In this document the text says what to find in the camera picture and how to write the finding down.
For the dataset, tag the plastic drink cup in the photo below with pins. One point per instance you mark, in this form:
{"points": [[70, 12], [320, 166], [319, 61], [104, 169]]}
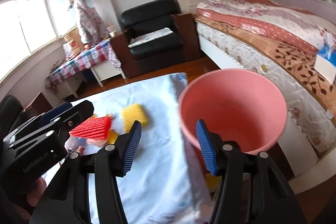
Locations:
{"points": [[112, 32]]}

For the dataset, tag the white shopping bag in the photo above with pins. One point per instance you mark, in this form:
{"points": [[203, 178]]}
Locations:
{"points": [[71, 49]]}

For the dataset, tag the blue white tissue box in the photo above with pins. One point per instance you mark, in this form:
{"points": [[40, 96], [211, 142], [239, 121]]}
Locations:
{"points": [[325, 61]]}

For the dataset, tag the hanging floral pyjamas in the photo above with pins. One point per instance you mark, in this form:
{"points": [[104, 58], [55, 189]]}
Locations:
{"points": [[89, 23]]}

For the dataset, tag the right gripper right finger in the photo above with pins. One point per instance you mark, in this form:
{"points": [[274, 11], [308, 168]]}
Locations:
{"points": [[233, 203]]}

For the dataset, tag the plaid cloth side table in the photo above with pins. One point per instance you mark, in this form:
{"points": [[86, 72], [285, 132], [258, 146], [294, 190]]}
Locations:
{"points": [[101, 60]]}

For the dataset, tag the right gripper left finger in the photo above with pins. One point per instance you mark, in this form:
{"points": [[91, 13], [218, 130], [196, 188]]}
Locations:
{"points": [[112, 161]]}

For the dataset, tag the pink plastic bucket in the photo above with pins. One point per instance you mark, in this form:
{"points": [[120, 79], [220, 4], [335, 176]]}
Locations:
{"points": [[238, 105]]}

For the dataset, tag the light blue table cloth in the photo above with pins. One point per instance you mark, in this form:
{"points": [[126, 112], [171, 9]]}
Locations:
{"points": [[166, 182]]}

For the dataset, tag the bed with floral quilt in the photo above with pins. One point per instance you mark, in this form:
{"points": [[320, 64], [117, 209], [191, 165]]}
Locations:
{"points": [[280, 43]]}

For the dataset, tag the person's left hand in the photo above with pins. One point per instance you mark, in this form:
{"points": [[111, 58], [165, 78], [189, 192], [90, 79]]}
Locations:
{"points": [[36, 191]]}

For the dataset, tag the brown wooden nightstand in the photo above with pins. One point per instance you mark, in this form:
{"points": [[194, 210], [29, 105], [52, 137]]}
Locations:
{"points": [[186, 27]]}

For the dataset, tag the black leather armchair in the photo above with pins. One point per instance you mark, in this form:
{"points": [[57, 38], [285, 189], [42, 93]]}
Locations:
{"points": [[146, 19]]}

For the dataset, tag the red foam fruit net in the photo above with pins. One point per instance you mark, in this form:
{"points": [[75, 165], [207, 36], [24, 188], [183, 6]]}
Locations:
{"points": [[95, 128]]}

